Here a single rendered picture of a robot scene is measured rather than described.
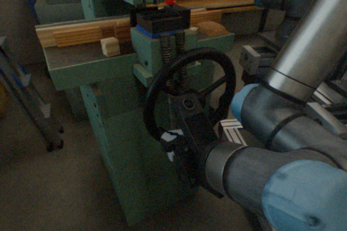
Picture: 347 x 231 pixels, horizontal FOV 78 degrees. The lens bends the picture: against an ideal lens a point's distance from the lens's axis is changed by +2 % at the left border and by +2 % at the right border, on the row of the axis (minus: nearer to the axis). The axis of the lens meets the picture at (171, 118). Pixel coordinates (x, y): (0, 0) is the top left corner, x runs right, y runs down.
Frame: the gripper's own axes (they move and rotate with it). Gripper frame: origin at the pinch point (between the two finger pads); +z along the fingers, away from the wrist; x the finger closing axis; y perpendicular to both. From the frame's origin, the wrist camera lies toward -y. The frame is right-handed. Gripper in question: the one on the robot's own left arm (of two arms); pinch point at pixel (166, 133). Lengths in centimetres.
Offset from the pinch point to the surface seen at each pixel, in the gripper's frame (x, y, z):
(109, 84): -6.1, -14.6, 18.8
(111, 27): 0.7, -31.1, 24.6
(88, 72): -10.8, -18.6, 16.4
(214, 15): 43, -31, 27
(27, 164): -55, 21, 123
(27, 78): -36, -33, 114
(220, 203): 39, 63, 49
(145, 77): 1.6, -13.9, 8.9
